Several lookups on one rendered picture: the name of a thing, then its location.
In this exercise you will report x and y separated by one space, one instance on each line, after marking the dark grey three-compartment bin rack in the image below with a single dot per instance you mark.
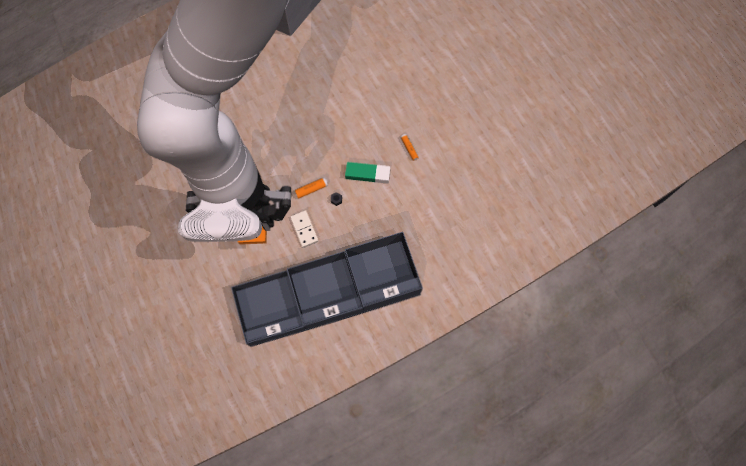
378 273

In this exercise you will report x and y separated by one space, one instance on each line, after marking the white domino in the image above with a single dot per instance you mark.
304 229

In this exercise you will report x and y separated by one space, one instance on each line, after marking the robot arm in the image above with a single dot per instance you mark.
209 46

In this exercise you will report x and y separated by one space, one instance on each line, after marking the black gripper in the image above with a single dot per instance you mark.
259 202

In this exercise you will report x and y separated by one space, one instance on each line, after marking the green and white eraser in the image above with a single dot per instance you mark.
367 172

